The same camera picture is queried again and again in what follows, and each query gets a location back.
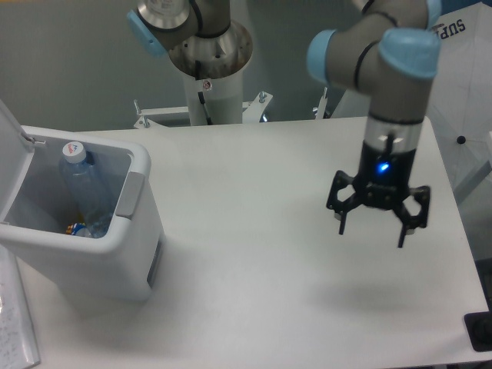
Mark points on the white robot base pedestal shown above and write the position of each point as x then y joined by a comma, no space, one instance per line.
214,66

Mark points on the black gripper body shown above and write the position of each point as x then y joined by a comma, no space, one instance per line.
382,178

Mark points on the black device at edge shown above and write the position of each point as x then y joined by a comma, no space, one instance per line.
479,330

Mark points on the blue yellow snack packet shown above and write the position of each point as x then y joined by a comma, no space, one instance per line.
78,229

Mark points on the white umbrella with lettering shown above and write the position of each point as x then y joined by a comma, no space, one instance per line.
461,100

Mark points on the white metal mounting bracket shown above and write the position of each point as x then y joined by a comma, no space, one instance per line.
202,112

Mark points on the white open trash can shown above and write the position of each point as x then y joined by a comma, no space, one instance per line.
37,206

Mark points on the clear plastic water bottle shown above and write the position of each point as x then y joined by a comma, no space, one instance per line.
81,172

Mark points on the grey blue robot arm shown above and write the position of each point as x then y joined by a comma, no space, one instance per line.
162,25

